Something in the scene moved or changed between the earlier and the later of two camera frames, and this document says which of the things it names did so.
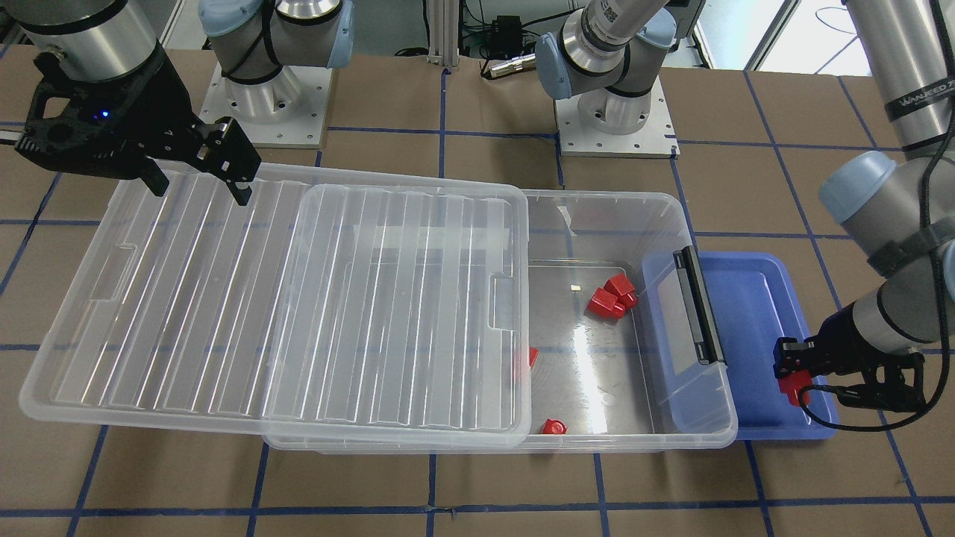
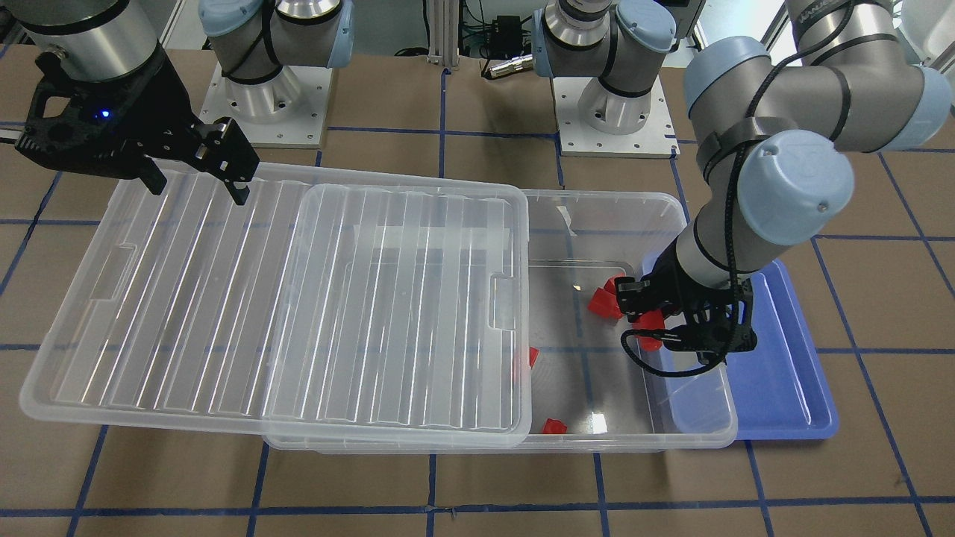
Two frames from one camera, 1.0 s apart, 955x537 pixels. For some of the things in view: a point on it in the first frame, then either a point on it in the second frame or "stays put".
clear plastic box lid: (319, 314) stays put
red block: (792, 383) → (650, 320)
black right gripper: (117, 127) stays put
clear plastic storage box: (627, 354) stays put
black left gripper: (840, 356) → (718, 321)
